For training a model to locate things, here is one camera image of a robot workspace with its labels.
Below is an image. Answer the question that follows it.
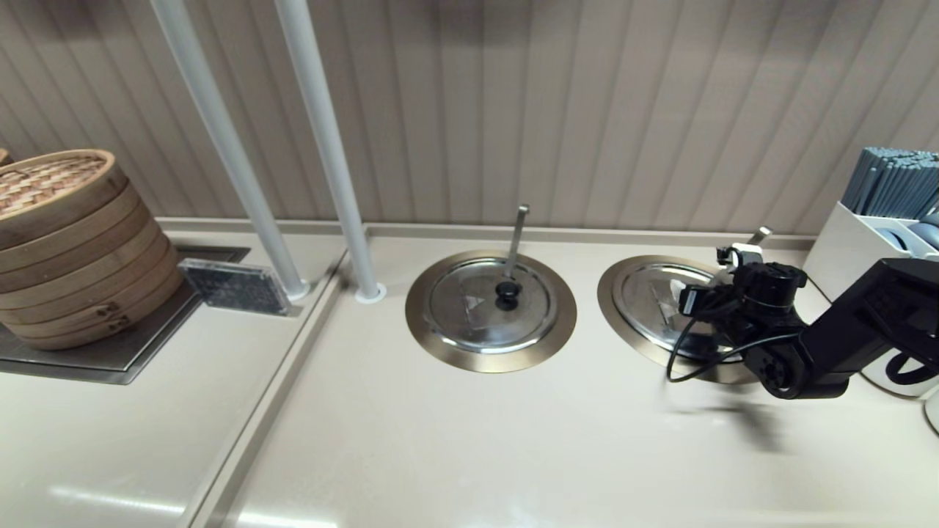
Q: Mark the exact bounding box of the steel hinged pot lid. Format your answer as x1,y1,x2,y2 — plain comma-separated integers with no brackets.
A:
613,263,742,362
424,257,558,354

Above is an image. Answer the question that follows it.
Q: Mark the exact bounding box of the white utensil holder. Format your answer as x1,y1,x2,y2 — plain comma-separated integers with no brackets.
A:
803,202,939,294

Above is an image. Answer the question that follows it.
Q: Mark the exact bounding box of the grey chopsticks bundle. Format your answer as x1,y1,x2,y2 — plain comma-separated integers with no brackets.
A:
841,147,939,219

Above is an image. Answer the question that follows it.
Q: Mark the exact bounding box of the white ceramic jar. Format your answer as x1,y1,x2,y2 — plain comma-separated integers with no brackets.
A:
862,348,939,400

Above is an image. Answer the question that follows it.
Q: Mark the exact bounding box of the white metal pole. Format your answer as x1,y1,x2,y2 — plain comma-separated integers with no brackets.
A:
275,0,387,304
152,0,311,301

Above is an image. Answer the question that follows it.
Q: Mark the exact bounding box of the clear acrylic sign holder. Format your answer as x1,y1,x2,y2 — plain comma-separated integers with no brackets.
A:
178,257,292,316

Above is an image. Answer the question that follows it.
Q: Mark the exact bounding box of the recessed steel tray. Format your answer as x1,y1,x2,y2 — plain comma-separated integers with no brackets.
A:
0,246,252,385

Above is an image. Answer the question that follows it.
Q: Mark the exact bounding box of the bamboo steamer stack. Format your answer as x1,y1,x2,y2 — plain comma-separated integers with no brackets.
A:
0,149,185,351

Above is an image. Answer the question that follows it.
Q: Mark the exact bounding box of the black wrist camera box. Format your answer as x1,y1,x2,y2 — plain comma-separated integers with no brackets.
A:
679,285,727,318

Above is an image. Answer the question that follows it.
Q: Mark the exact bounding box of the bronze counter ring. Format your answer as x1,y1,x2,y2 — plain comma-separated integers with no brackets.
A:
596,254,764,384
405,249,578,373

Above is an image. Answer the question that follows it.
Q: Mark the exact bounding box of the left steel ladle handle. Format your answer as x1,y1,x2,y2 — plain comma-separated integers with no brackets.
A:
505,205,530,282

